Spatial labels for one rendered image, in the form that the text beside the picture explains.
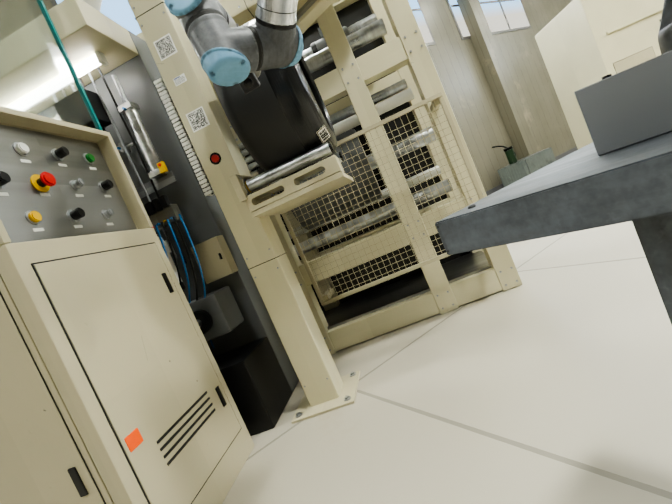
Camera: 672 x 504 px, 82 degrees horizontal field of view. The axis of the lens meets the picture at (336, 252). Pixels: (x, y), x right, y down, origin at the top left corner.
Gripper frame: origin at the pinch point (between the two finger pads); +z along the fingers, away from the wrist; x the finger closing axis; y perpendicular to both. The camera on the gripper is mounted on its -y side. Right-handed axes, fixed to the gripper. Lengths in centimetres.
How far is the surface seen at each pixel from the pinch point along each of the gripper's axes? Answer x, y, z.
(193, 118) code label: 34.3, 13.0, 26.8
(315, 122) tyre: -8.9, -12.2, 19.8
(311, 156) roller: -2.7, -21.1, 23.3
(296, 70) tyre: -10.5, 2.8, 12.2
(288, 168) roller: 6.5, -21.4, 23.4
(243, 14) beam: 5, 57, 50
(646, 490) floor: -43, -118, -32
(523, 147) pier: -291, 29, 692
